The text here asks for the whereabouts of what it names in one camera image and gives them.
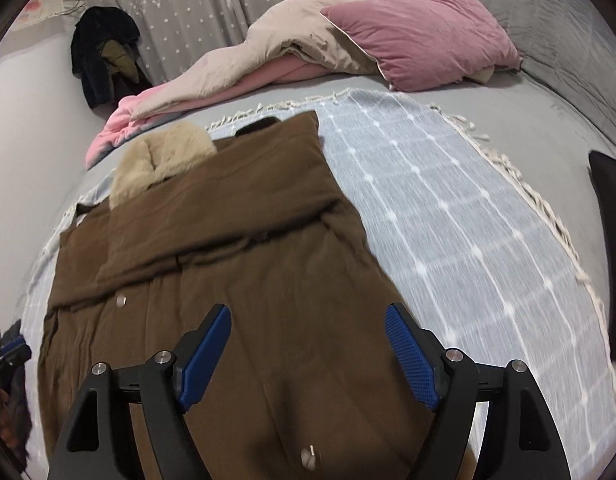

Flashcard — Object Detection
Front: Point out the grey bed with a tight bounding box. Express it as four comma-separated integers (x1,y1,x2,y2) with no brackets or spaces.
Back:
33,72,616,361

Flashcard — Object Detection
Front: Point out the beige duvet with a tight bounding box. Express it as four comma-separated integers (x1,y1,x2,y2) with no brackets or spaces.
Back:
130,0,409,121

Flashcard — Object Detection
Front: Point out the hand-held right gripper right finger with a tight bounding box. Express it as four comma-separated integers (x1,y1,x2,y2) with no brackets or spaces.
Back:
384,302,571,480

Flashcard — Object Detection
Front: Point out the grey checked blanket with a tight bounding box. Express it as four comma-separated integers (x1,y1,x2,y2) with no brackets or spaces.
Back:
18,87,616,480

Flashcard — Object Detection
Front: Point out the dark cloth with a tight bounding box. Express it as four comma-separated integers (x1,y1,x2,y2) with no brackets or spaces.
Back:
588,150,616,367

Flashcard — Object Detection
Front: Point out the olive hanging garment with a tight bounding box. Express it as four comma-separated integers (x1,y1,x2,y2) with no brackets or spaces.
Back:
102,40,141,83

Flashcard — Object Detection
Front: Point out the black hanging jacket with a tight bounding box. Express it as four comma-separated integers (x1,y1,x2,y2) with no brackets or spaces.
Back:
70,6,154,111

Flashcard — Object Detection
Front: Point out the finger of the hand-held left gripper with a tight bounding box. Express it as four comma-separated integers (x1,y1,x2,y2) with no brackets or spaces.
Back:
0,336,33,377

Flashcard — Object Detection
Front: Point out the grey star-patterned curtain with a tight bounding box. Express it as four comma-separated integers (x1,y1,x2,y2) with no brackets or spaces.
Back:
83,0,434,86

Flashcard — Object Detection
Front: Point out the pink blanket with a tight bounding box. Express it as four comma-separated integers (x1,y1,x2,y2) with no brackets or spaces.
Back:
85,57,334,171

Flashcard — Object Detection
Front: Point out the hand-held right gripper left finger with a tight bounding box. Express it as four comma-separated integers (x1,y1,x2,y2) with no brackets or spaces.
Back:
48,303,233,480

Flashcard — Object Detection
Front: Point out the black puffer jacket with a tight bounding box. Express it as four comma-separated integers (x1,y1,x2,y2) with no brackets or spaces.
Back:
0,320,35,467

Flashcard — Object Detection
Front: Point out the wall poster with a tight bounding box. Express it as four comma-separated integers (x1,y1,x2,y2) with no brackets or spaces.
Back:
8,0,69,30

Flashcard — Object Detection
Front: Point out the brown coat with fur collar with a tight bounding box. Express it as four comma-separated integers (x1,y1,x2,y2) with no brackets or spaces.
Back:
38,112,481,480

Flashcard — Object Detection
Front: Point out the pink pillow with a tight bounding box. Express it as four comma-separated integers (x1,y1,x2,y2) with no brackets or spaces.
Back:
320,0,521,93

